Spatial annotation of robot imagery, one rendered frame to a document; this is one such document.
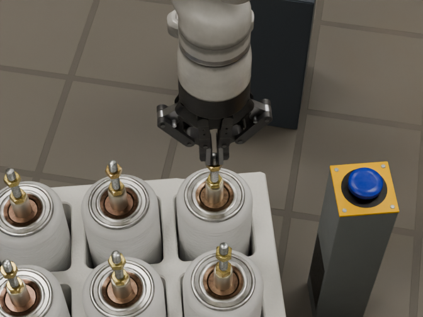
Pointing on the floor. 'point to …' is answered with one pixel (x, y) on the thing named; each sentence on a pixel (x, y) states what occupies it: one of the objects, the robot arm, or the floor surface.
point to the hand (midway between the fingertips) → (214, 150)
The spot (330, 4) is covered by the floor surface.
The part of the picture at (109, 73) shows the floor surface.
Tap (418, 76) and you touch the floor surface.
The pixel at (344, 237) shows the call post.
